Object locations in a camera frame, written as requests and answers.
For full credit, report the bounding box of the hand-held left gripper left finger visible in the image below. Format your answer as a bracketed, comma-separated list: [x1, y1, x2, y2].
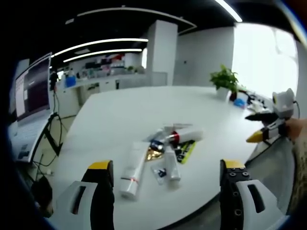
[56, 160, 115, 230]

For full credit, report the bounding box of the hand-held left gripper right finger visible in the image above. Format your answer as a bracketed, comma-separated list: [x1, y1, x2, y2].
[219, 159, 286, 230]

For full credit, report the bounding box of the large white skincare tube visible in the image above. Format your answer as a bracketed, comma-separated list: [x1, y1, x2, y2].
[119, 141, 147, 200]

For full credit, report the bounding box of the white skincare tube red band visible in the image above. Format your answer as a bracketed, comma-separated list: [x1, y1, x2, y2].
[165, 129, 205, 145]

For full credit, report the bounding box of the yellow-green black skincare packet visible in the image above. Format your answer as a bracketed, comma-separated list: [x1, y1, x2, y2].
[174, 140, 197, 165]

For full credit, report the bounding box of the small clear skincare sachet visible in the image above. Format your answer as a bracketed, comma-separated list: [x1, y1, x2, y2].
[150, 164, 168, 185]

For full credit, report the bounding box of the small white skincare bottle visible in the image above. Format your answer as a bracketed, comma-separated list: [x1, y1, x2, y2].
[164, 145, 182, 188]

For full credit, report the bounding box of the gold skincare packet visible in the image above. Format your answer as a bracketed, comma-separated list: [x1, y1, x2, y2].
[145, 145, 166, 161]

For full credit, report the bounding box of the blue white skincare packet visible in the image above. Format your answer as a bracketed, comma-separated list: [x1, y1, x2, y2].
[142, 128, 166, 150]

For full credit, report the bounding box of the person's right hand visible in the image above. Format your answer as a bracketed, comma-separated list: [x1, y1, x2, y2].
[284, 117, 307, 145]

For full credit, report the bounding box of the blue crumpled item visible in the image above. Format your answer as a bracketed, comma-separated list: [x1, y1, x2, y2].
[233, 97, 247, 109]

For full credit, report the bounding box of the green plant in white pot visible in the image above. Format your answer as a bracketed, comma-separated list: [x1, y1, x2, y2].
[209, 63, 241, 101]

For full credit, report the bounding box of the black laptop stand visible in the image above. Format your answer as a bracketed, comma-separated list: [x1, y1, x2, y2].
[31, 114, 64, 158]

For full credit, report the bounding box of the white laptop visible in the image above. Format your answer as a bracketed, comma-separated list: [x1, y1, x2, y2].
[6, 112, 57, 164]

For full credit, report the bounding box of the blue container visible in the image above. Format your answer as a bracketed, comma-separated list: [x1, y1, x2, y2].
[65, 74, 77, 88]

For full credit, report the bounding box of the computer monitor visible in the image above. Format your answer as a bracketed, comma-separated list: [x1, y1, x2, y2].
[13, 52, 53, 123]

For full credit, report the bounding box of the black cable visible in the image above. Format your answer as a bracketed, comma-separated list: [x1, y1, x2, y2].
[33, 90, 70, 175]

